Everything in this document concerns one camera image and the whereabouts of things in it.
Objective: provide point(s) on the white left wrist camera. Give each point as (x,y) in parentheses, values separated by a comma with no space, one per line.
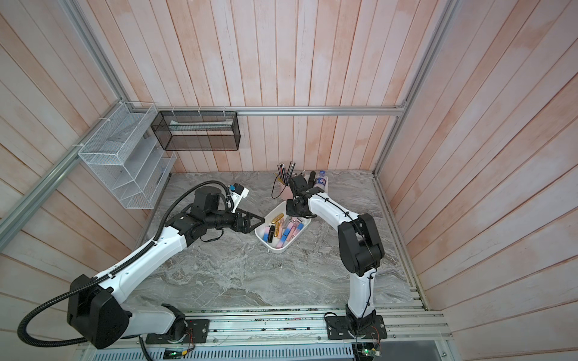
(237,193)

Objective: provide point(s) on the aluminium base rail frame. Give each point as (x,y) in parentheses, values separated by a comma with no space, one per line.
(403,331)

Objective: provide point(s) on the pink metal pen bucket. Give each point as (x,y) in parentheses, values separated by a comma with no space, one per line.
(286,192)

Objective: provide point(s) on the pink blue lipstick silver cap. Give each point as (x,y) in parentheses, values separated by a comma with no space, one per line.
(284,237)

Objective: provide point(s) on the clear Pepsi plastic bottle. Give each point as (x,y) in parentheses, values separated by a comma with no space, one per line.
(320,180)

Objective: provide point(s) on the bundle of coloured pens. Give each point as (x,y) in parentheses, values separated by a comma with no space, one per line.
(285,172)

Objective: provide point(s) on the black mesh wall basket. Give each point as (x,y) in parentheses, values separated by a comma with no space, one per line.
(197,130)

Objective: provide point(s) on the white wire wall shelf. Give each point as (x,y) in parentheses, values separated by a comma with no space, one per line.
(127,157)

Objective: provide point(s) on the white plastic storage box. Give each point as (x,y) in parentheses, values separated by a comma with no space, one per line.
(279,227)

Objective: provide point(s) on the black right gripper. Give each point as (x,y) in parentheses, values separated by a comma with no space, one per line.
(290,202)

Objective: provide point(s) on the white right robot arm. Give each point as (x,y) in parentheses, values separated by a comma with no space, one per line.
(360,245)

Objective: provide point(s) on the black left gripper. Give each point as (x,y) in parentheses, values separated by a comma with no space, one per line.
(238,217)

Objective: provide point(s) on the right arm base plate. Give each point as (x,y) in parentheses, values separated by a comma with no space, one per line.
(345,327)

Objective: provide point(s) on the black stapler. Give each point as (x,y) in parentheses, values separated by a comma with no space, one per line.
(312,177)

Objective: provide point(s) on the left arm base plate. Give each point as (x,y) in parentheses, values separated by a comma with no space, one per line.
(189,331)

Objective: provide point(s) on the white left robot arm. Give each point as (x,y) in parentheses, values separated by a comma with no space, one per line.
(97,310)

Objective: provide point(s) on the slim pink lip gloss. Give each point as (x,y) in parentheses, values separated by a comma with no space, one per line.
(294,229)

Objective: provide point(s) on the black lipstick with gold band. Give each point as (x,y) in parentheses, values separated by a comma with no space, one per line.
(271,234)

